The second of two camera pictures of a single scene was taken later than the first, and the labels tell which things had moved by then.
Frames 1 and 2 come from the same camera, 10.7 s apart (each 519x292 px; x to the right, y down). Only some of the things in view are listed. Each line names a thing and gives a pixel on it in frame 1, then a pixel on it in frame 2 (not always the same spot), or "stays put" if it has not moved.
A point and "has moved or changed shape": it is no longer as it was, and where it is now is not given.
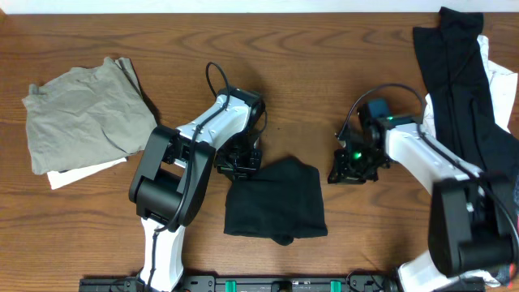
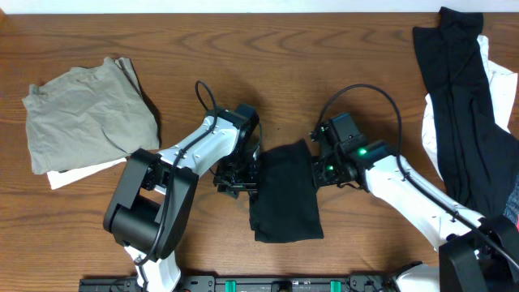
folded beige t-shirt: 85,117 stays put
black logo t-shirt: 281,200 has moved or changed shape
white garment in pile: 503,86 stays put
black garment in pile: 460,82 stays put
